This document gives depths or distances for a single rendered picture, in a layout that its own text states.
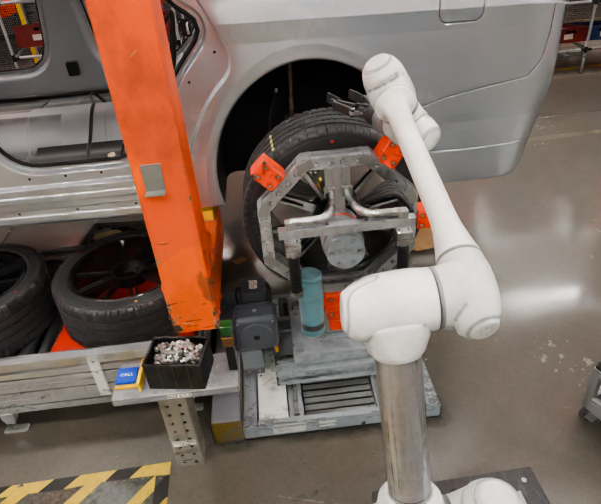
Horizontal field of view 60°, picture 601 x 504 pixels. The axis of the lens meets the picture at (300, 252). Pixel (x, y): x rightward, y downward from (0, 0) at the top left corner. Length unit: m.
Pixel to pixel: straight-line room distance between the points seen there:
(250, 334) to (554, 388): 1.31
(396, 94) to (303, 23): 0.77
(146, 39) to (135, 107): 0.19
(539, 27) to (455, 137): 0.49
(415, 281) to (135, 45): 0.94
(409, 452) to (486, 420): 1.14
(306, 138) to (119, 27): 0.64
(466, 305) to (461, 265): 0.09
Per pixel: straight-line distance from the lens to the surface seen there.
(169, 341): 1.92
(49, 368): 2.34
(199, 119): 2.13
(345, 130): 1.76
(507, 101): 2.32
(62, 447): 2.50
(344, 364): 2.29
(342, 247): 1.68
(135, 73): 1.54
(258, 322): 2.15
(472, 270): 1.10
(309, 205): 1.87
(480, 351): 2.62
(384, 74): 1.34
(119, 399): 1.93
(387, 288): 1.04
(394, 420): 1.19
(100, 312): 2.23
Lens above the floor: 1.79
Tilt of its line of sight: 34 degrees down
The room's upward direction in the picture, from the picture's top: 5 degrees counter-clockwise
